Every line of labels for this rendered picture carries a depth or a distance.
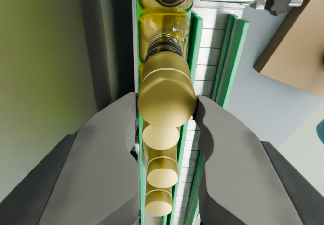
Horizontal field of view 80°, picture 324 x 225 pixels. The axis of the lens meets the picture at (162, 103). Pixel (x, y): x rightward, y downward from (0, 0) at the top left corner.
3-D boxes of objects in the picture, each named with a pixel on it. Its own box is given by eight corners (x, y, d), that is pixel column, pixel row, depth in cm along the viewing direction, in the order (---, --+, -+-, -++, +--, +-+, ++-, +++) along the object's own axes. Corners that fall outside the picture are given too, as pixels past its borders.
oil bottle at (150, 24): (147, -3, 36) (135, 17, 18) (178, -1, 36) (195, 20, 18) (147, 29, 39) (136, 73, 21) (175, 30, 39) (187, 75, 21)
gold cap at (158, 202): (141, 175, 27) (137, 207, 23) (162, 166, 26) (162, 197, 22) (155, 188, 28) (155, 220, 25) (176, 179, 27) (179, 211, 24)
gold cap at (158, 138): (143, 93, 20) (140, 120, 16) (178, 94, 20) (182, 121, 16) (144, 121, 22) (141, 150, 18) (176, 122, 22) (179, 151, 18)
